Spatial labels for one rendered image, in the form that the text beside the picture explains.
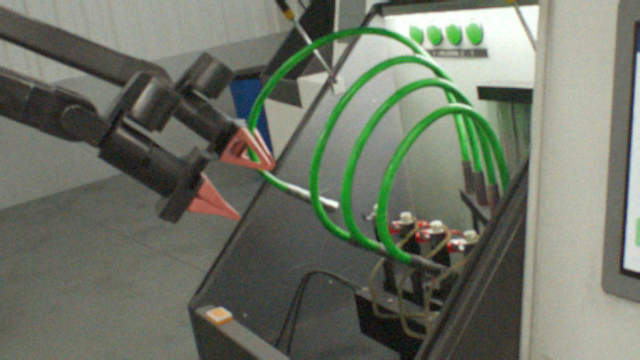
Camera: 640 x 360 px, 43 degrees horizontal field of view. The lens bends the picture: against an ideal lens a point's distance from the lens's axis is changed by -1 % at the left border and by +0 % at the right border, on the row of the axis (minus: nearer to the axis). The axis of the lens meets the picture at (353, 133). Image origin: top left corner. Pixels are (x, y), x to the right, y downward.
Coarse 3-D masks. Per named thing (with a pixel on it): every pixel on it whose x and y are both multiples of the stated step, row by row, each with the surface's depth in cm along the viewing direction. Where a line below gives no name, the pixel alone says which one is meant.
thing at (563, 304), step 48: (576, 0) 99; (576, 48) 99; (576, 96) 99; (576, 144) 99; (528, 192) 106; (576, 192) 99; (528, 240) 106; (576, 240) 99; (528, 288) 106; (576, 288) 99; (528, 336) 107; (576, 336) 99; (624, 336) 93
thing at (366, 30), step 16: (336, 32) 138; (352, 32) 138; (368, 32) 139; (384, 32) 139; (304, 48) 137; (416, 48) 140; (288, 64) 137; (272, 80) 137; (448, 96) 143; (256, 112) 137; (464, 144) 145; (256, 160) 139; (464, 160) 146; (272, 176) 140
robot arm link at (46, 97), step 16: (0, 80) 96; (16, 80) 96; (32, 80) 97; (0, 96) 96; (16, 96) 96; (32, 96) 97; (48, 96) 97; (64, 96) 98; (80, 96) 100; (0, 112) 96; (16, 112) 97; (32, 112) 97; (48, 112) 98; (96, 112) 100; (48, 128) 98
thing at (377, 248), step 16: (416, 80) 119; (432, 80) 120; (400, 96) 117; (464, 96) 123; (384, 112) 116; (368, 128) 115; (480, 128) 126; (480, 144) 127; (352, 160) 114; (352, 176) 114; (496, 192) 128; (352, 224) 115; (368, 240) 116; (384, 256) 118
